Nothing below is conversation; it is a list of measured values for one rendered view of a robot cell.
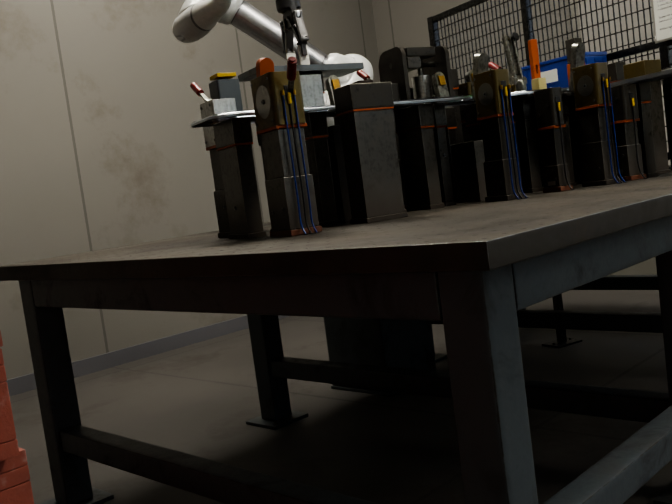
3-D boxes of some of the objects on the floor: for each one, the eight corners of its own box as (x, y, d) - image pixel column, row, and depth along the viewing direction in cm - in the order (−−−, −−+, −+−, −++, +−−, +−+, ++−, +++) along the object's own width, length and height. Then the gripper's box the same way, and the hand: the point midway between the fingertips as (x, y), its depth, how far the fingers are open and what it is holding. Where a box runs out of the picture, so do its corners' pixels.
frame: (545, 745, 105) (490, 271, 99) (35, 508, 218) (-3, 281, 212) (886, 329, 286) (873, 153, 280) (511, 318, 399) (496, 192, 393)
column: (331, 388, 306) (309, 225, 300) (381, 368, 327) (361, 216, 322) (389, 396, 284) (366, 220, 279) (438, 374, 306) (418, 211, 300)
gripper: (264, 9, 243) (277, 80, 244) (287, -13, 222) (301, 65, 224) (286, 7, 245) (298, 77, 247) (311, -15, 225) (324, 62, 227)
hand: (298, 64), depth 235 cm, fingers open, 10 cm apart
